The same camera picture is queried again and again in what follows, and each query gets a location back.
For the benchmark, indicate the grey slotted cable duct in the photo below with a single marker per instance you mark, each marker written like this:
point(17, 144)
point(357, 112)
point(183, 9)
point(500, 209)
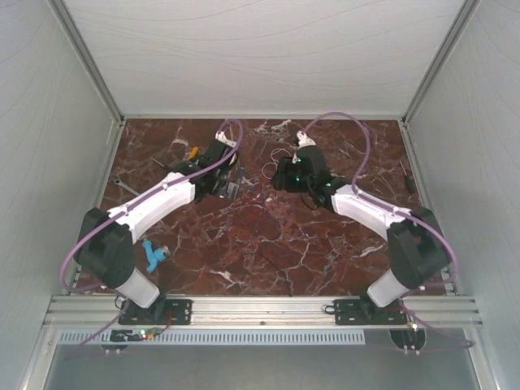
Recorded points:
point(262, 337)

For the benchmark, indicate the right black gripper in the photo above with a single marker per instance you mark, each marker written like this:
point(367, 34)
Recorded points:
point(281, 178)

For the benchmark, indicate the black mounting plate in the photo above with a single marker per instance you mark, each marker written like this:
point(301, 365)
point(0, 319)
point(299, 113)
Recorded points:
point(160, 313)
point(364, 312)

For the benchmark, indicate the silver ratchet wrench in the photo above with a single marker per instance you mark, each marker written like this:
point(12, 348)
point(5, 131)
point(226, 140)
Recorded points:
point(124, 186)

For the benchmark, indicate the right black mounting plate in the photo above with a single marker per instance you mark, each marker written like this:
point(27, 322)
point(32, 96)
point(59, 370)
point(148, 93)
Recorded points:
point(364, 312)

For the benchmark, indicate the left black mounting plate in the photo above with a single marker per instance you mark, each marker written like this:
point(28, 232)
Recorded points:
point(160, 313)

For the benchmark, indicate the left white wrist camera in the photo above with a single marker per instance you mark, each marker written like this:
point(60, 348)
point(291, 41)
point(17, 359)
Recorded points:
point(224, 138)

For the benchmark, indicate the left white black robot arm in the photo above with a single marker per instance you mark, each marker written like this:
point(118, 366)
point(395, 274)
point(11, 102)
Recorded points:
point(107, 239)

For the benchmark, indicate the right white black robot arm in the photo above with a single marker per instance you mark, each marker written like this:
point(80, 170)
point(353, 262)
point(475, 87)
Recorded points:
point(416, 244)

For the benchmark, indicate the blue plastic clamp tool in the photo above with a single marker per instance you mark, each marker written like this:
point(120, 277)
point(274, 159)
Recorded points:
point(155, 256)

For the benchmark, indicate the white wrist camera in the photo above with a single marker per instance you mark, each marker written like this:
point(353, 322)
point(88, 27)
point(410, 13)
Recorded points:
point(224, 138)
point(303, 140)

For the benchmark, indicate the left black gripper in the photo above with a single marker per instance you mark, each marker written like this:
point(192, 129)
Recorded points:
point(230, 188)

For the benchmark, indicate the yellow handle flat screwdriver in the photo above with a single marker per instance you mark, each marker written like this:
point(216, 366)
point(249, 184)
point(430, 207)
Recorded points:
point(192, 157)

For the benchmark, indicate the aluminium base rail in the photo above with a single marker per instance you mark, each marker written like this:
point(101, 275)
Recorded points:
point(227, 312)

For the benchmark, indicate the black handle screwdriver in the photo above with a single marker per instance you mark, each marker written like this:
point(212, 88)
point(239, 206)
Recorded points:
point(164, 166)

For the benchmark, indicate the black screwdriver at right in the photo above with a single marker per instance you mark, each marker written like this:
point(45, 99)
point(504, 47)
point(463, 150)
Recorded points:
point(409, 182)

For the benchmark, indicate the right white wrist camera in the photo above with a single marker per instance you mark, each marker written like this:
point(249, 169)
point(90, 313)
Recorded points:
point(303, 140)

